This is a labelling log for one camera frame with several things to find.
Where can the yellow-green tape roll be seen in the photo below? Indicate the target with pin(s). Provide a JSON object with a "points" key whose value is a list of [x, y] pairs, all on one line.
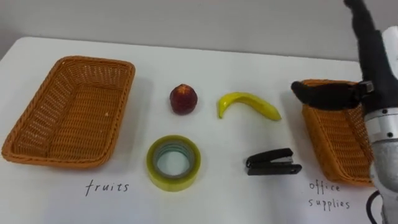
{"points": [[173, 163]]}

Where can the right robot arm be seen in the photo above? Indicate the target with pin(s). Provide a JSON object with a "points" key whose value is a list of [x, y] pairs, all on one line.
{"points": [[385, 149]]}

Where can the orange wicker basket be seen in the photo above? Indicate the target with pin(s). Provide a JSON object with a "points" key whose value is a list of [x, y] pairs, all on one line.
{"points": [[340, 146], [71, 112]]}

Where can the white desk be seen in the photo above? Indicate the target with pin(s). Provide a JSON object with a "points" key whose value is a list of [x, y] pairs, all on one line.
{"points": [[199, 77]]}

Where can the black stapler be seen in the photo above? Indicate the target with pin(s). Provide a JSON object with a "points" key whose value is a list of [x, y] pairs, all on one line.
{"points": [[270, 163]]}

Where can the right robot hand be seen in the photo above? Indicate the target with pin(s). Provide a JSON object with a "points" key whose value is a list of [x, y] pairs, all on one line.
{"points": [[371, 68]]}

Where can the red apple soft toy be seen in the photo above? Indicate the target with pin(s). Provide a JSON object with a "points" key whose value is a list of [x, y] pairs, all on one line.
{"points": [[183, 99]]}

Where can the yellow banana soft toy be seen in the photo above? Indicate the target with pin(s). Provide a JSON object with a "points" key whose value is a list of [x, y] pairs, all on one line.
{"points": [[248, 104]]}

